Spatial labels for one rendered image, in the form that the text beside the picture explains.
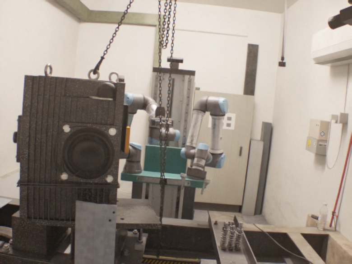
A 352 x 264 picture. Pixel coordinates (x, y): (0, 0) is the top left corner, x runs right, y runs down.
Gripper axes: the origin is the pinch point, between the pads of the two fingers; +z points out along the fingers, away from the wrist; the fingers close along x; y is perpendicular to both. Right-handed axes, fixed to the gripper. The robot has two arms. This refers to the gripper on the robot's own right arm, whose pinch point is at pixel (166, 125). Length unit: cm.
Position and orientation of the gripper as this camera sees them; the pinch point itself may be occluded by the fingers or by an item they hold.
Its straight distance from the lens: 199.2
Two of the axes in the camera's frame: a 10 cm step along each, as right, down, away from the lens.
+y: -0.7, 9.9, 1.2
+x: -9.6, -0.3, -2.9
